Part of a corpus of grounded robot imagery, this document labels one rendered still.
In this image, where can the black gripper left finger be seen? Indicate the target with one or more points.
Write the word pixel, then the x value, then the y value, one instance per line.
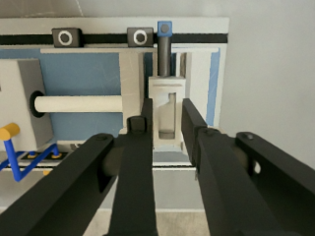
pixel 65 201

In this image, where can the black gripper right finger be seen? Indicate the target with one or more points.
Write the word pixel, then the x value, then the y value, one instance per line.
pixel 231 196

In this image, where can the white block with rectangular pocket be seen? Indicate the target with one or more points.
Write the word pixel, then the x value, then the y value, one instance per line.
pixel 167 94

